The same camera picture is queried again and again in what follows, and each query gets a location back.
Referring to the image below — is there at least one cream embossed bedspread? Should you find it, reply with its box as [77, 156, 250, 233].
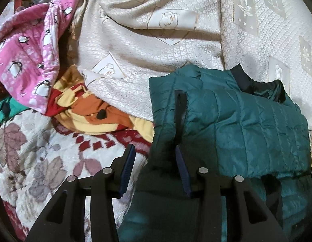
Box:
[70, 0, 312, 137]

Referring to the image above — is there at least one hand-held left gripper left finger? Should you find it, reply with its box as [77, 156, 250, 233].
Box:
[25, 144, 136, 242]

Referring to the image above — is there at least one pink penguin print cloth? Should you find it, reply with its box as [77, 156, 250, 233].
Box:
[0, 0, 92, 118]

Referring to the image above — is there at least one orange yellow red cloth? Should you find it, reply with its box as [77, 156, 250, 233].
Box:
[46, 65, 155, 142]

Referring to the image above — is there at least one bright green cloth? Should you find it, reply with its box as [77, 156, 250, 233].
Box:
[0, 97, 30, 125]

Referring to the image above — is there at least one floral plush blanket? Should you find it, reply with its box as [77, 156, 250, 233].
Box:
[0, 110, 155, 242]

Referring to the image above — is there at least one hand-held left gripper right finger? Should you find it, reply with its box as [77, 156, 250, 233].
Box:
[175, 145, 288, 242]

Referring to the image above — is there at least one teal quilted puffer jacket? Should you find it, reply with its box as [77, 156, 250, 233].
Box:
[118, 64, 312, 242]

